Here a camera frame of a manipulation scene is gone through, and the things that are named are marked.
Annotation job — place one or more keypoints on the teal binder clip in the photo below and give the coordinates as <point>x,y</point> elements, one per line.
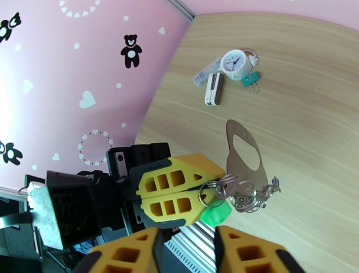
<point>249,80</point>

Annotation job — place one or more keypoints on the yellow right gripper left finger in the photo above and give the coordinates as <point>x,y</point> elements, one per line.
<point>126,255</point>

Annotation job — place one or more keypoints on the aluminium frame post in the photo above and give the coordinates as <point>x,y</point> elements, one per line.
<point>182,9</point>

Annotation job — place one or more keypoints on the silver split keyring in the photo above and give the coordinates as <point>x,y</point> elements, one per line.
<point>228,178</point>

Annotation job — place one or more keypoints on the bunch of silver rings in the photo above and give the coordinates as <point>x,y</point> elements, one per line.
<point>262,195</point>

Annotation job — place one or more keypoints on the white alarm clock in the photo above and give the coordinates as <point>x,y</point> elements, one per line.
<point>235,64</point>

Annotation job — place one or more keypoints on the brown leather key fob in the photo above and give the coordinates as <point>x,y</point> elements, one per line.
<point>234,126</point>

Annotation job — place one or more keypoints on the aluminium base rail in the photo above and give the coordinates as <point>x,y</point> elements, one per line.
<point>202,244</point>

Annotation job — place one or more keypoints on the green plastic key tag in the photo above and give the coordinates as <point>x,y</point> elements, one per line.
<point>216,214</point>

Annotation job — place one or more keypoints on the white brown folding tool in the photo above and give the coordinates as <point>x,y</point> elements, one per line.
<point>214,89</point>

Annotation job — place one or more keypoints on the pink white plastic clip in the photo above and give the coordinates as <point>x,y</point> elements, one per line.
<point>253,59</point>

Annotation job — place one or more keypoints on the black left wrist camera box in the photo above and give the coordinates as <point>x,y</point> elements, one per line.
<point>73,207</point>

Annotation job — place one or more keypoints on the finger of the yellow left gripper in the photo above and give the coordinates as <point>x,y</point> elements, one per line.
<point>196,168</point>
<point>193,207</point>

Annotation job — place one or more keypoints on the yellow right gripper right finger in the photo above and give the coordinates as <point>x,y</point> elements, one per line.
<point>246,258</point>

